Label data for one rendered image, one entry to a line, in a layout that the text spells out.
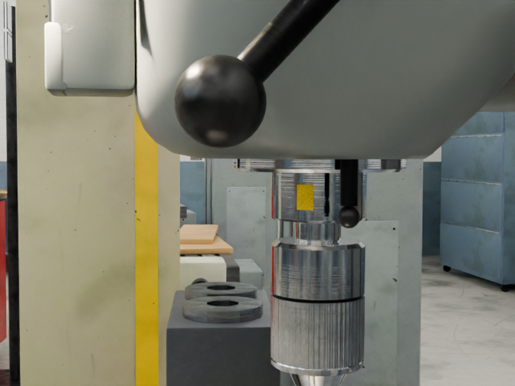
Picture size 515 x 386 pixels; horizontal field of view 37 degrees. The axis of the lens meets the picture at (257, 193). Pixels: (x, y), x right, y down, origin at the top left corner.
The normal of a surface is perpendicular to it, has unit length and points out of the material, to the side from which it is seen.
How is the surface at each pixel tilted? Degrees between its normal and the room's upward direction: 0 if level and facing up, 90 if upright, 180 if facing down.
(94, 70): 90
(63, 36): 90
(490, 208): 90
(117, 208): 90
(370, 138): 126
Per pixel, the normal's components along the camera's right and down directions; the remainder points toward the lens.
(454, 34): 0.17, 0.51
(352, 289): 0.62, 0.04
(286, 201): -0.69, 0.04
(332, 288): 0.18, 0.05
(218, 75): 0.01, -0.40
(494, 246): -0.98, 0.00
